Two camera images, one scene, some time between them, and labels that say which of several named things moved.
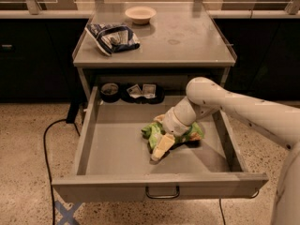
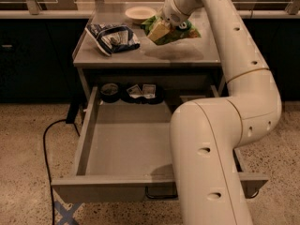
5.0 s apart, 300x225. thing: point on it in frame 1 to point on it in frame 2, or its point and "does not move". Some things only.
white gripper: x=172 y=126 to x=170 y=13
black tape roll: x=110 y=92 does not move
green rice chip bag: x=152 y=131 to x=182 y=31
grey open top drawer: x=114 y=160 does not move
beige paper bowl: x=141 y=15 does not move
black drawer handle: x=162 y=196 does not move
